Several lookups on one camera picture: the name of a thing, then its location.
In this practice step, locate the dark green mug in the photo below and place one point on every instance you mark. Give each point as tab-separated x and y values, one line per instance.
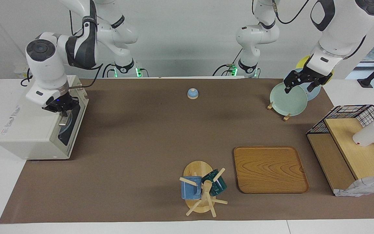
218	187

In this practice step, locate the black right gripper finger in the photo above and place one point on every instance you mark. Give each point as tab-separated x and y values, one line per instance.
64	113
76	102

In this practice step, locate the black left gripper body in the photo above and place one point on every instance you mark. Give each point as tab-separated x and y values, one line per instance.
310	76

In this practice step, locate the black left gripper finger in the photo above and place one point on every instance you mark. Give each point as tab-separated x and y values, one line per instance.
291	81
313	85

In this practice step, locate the racked light blue plate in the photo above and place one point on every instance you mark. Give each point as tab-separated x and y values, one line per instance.
313	95

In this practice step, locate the wooden stepped shelf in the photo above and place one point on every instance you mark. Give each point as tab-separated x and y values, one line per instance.
355	156

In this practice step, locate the yellow plate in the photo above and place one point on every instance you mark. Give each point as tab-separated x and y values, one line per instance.
302	62

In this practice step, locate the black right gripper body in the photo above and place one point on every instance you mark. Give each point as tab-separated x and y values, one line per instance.
60	104

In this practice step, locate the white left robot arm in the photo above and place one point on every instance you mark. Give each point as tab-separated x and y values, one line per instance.
342	29

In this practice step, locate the wooden serving tray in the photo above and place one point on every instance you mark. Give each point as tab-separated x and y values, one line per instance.
269	170

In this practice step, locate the pale green plate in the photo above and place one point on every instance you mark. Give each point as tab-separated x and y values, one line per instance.
287	102

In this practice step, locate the glass oven door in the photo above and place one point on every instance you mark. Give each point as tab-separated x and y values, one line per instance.
76	126

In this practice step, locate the blue mug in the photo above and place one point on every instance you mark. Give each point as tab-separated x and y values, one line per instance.
190	190

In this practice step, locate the wooden mug tree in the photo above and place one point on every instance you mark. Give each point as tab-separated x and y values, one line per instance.
196	169

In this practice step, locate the brown table mat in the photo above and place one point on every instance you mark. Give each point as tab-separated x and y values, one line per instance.
125	162

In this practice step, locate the white grid patterned cloth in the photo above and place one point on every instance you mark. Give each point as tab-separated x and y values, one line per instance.
362	187

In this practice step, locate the wooden plate rack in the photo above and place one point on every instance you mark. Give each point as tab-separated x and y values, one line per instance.
286	117

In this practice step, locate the cream toaster oven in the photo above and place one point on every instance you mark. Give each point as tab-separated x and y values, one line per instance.
24	130

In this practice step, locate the white plastic cup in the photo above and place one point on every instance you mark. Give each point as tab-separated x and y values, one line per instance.
368	135

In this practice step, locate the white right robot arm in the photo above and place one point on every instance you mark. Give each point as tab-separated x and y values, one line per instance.
44	65

